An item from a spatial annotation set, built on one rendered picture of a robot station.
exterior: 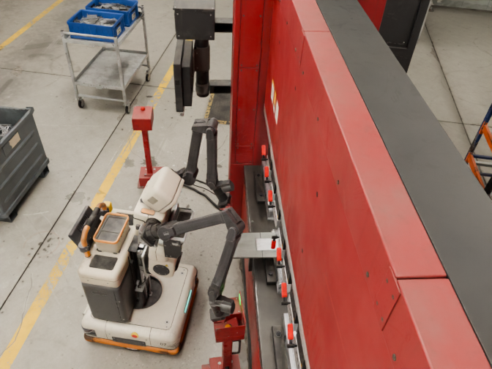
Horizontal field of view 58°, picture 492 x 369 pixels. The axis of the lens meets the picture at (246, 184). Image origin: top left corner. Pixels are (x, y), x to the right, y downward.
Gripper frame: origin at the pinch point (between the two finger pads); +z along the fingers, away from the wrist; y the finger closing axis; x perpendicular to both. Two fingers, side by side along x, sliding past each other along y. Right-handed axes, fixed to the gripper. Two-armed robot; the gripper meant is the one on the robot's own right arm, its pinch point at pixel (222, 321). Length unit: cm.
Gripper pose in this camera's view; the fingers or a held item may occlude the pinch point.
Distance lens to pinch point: 249.1
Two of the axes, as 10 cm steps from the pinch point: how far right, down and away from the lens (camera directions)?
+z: 1.9, 7.0, 6.9
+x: -1.5, -6.7, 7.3
